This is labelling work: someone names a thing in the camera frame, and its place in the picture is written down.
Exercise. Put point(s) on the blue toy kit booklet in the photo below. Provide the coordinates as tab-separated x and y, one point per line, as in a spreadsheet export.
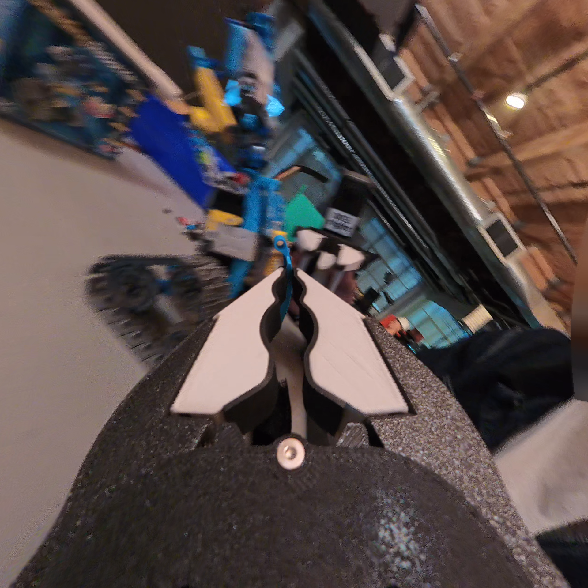
64	83

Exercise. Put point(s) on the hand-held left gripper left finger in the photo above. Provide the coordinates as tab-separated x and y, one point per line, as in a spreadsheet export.
220	367

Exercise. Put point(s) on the blue tracked toy robot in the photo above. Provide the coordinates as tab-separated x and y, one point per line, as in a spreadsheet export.
262	207

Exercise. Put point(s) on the blue plastic bin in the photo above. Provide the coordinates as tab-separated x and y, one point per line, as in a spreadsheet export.
170	138

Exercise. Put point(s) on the thin blue beam piece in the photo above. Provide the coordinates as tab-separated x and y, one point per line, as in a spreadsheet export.
288	276

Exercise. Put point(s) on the person's right forearm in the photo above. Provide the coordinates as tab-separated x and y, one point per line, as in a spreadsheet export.
505	377

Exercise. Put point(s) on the round ceiling lamp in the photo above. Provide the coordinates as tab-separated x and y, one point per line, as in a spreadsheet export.
516	101

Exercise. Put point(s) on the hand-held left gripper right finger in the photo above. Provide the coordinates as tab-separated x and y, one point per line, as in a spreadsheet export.
358	367

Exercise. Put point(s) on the metal air duct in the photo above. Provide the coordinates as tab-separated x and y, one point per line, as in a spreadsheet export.
432	156

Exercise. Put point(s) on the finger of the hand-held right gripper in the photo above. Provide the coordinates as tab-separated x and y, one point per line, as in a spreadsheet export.
342	259
309	241

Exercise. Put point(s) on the person's white shirt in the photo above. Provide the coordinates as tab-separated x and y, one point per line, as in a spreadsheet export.
551	478

